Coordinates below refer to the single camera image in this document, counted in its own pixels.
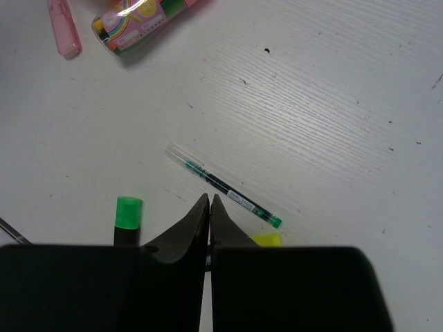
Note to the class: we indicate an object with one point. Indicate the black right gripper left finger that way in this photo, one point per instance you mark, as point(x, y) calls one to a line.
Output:
point(155, 287)

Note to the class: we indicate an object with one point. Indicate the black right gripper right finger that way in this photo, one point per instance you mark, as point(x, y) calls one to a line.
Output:
point(323, 288)

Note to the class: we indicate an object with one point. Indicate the yellow highlighter marker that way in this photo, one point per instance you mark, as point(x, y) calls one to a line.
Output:
point(268, 240)

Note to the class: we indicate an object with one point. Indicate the green highlighter marker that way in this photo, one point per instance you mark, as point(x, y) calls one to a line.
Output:
point(128, 221)

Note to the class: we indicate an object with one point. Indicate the green gel pen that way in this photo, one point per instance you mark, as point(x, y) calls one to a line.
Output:
point(197, 168)

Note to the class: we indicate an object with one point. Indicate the pink highlighter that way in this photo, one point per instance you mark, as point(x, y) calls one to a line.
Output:
point(66, 36)

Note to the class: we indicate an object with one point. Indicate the pink lid marker tube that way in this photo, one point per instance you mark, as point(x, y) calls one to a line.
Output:
point(124, 26)

